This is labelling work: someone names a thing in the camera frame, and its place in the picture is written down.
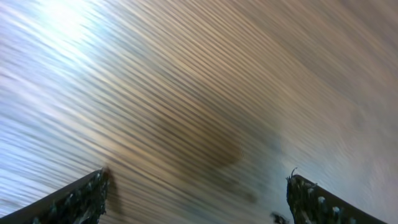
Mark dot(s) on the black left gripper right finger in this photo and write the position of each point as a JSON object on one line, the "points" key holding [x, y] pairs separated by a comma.
{"points": [[311, 204]]}

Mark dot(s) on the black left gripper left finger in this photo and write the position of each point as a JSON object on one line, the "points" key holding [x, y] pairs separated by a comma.
{"points": [[82, 201]]}

